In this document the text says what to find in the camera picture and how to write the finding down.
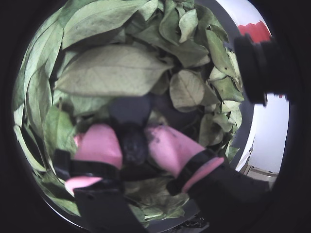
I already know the gripper finger with pink tip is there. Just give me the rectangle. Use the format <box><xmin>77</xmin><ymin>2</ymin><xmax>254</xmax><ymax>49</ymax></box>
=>
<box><xmin>52</xmin><ymin>123</ymin><xmax>149</xmax><ymax>230</ymax></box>
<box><xmin>142</xmin><ymin>124</ymin><xmax>271</xmax><ymax>212</ymax></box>

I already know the dark blueberry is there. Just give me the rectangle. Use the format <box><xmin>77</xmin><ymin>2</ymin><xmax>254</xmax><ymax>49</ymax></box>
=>
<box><xmin>118</xmin><ymin>128</ymin><xmax>150</xmax><ymax>166</ymax></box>

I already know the pile of green leaves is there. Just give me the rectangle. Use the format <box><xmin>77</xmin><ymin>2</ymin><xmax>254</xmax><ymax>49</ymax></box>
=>
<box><xmin>12</xmin><ymin>0</ymin><xmax>245</xmax><ymax>220</ymax></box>

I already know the grey round bowl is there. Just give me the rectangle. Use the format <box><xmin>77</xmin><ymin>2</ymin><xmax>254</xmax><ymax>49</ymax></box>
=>
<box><xmin>12</xmin><ymin>0</ymin><xmax>256</xmax><ymax>230</ymax></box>

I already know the beige cardboard box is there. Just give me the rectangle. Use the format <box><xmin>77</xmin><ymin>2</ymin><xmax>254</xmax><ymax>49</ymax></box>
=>
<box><xmin>240</xmin><ymin>164</ymin><xmax>279</xmax><ymax>182</ymax></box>

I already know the red collapsible silicone cup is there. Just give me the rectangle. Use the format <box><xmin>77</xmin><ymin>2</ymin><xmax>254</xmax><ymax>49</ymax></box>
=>
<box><xmin>237</xmin><ymin>20</ymin><xmax>285</xmax><ymax>99</ymax></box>

